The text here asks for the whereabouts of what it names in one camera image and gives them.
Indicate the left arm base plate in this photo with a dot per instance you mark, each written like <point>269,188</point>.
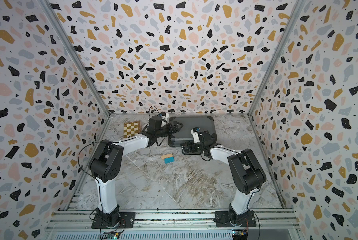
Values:
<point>117,220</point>

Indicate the metal corner frame post right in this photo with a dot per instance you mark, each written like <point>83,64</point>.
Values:
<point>277,54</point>

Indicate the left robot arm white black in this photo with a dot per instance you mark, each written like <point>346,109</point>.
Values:
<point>106,162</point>

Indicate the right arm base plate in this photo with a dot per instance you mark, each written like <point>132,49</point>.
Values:
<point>224,219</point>

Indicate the wooden chess board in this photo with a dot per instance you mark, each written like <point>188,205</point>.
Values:
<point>131,129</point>

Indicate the right circuit board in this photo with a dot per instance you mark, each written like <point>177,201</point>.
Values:
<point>240,234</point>

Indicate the teal block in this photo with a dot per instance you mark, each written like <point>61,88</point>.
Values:
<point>169,160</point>

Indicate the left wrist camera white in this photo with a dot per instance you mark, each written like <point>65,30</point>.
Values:
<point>164,115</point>

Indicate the circuit board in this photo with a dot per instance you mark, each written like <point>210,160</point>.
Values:
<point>240,234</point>
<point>110,236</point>

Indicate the tan wooden block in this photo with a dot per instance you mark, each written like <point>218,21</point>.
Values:
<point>166,156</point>

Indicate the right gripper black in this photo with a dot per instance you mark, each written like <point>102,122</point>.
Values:
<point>191,143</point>

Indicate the metal corner frame post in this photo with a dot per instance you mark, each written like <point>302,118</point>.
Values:
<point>52,17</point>
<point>277,54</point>

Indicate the metal corner frame post left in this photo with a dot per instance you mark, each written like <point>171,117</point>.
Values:
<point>52,17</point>

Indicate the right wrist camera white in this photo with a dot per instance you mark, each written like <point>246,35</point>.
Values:
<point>196,134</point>

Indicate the aluminium mounting rail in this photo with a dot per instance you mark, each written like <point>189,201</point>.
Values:
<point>272,224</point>

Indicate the left circuit board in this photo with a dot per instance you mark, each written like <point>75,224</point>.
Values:
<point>110,236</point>

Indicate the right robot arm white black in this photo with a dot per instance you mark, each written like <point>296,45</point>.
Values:
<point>247,173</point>

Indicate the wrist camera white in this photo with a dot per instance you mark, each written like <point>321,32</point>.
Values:
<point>164,115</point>
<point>196,134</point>

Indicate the dark grey poker case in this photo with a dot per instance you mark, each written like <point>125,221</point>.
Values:
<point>205,123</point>

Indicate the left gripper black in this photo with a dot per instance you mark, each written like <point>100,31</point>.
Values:
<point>174,128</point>

